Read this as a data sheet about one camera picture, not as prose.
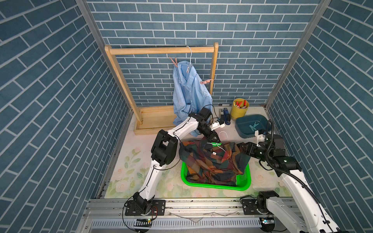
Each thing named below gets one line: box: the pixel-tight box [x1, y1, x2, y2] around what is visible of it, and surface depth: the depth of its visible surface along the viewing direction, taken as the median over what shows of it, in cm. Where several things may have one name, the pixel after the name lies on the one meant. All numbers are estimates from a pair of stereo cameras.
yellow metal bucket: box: [230, 98, 250, 122], surface depth 107 cm
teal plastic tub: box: [235, 114, 269, 139], surface depth 110 cm
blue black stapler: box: [223, 107, 231, 126], surface depth 113 cm
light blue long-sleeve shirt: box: [172, 60, 214, 137], surface depth 86 cm
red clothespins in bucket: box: [233, 99, 247, 109], surface depth 107 cm
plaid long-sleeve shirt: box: [178, 138, 251, 187], surface depth 81 cm
